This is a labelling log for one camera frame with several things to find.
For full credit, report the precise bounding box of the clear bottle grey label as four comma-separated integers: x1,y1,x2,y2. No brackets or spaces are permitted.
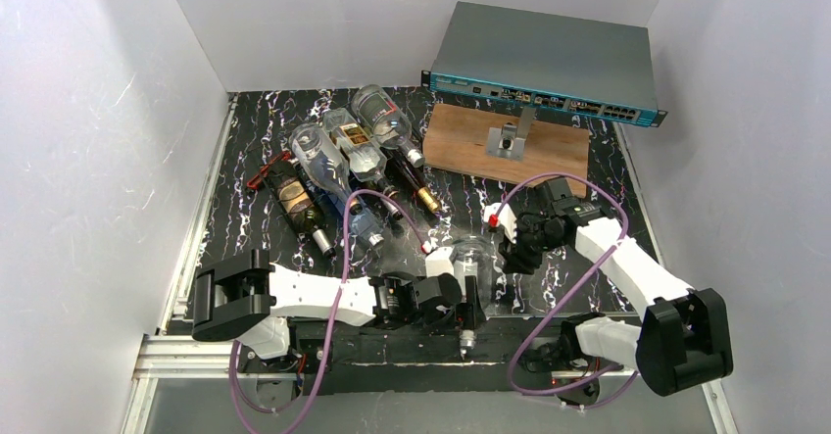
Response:
351,84,425,168

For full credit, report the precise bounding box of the clear round glass bottle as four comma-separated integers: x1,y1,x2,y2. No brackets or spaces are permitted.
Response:
452,236,494,361

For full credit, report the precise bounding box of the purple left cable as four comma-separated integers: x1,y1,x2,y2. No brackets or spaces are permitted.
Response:
226,188,436,434

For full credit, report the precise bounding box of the wooden board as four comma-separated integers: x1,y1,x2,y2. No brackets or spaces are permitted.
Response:
422,103,589,184

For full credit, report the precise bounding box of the purple cable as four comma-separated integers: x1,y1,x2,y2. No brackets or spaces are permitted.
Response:
483,172,641,412
226,188,436,434

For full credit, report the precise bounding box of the dark bottle brown label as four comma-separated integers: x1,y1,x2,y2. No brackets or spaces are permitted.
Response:
265,160,336,258

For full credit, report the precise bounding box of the blue square glass bottle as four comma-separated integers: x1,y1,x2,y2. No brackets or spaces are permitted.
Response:
319,189,384,250

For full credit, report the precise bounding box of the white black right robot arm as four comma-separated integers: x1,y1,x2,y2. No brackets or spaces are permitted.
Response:
483,202,734,396

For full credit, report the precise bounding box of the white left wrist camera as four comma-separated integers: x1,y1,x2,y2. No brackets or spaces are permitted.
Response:
424,246,455,277

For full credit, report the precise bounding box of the dark bottle gold foil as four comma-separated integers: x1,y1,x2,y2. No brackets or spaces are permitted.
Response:
388,152,441,215

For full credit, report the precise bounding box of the teal network switch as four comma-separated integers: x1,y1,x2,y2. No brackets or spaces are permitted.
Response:
421,2,667,127

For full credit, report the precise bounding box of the clear bottle gold label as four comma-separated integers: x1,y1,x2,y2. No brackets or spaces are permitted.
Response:
322,108,387,184

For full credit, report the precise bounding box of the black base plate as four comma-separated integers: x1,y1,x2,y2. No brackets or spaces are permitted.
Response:
237,316,610,396

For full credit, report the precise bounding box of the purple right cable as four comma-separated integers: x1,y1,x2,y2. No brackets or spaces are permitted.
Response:
483,172,641,412

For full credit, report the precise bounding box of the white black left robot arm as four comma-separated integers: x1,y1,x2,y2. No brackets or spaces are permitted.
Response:
191,247,486,360

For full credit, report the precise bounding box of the metal bracket with knob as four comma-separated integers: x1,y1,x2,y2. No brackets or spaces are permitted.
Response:
485,107,537,162

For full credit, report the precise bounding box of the red black wine rack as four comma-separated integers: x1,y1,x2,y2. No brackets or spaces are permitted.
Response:
246,151,292,191

